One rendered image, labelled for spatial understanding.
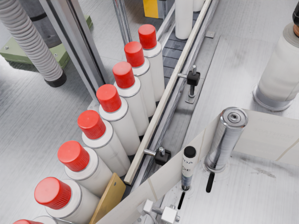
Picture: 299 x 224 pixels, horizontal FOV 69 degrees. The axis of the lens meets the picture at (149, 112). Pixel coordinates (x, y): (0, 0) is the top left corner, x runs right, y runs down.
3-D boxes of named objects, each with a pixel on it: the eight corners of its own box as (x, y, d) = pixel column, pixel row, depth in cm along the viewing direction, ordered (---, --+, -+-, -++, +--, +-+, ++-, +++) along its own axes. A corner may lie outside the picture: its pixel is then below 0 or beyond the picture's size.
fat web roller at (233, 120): (224, 176, 45) (248, 135, 29) (201, 169, 46) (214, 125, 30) (228, 156, 47) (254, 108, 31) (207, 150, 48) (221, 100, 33)
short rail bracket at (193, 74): (195, 100, 62) (199, 71, 52) (185, 98, 63) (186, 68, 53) (198, 92, 63) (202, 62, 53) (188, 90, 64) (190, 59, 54)
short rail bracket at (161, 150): (168, 176, 51) (166, 158, 41) (143, 167, 53) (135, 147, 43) (172, 164, 52) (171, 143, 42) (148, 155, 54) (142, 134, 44)
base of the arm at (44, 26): (54, 49, 75) (39, 24, 67) (20, 42, 79) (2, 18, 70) (76, 22, 82) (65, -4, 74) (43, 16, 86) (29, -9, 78)
